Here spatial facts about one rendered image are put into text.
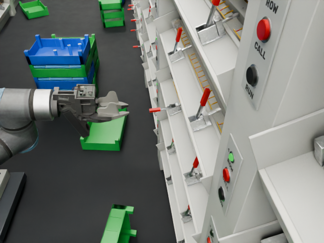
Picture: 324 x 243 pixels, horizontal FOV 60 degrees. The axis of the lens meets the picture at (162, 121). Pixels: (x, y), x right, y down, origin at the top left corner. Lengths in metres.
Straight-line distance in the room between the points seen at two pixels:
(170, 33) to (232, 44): 0.50
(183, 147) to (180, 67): 0.22
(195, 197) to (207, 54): 0.38
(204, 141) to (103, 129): 1.13
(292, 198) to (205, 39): 0.28
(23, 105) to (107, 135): 0.83
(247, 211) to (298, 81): 0.18
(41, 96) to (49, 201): 0.68
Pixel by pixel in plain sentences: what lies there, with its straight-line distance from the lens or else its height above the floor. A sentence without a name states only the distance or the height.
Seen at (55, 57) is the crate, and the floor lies 0.36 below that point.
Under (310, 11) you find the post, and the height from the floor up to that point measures 1.05.
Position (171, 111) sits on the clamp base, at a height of 0.54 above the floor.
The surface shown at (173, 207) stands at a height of 0.15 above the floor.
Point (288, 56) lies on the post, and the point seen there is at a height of 1.02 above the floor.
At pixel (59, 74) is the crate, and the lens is 1.68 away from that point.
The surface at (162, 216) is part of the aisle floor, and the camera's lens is 1.28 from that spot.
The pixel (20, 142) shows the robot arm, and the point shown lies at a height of 0.51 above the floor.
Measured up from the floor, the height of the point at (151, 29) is 0.53.
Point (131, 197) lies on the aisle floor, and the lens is 1.33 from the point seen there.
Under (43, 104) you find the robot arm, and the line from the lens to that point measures 0.82.
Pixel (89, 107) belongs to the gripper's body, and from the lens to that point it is 0.83.
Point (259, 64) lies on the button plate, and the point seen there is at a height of 1.00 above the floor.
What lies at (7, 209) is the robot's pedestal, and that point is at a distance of 1.38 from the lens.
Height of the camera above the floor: 1.12
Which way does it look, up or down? 43 degrees down
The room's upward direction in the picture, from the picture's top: straight up
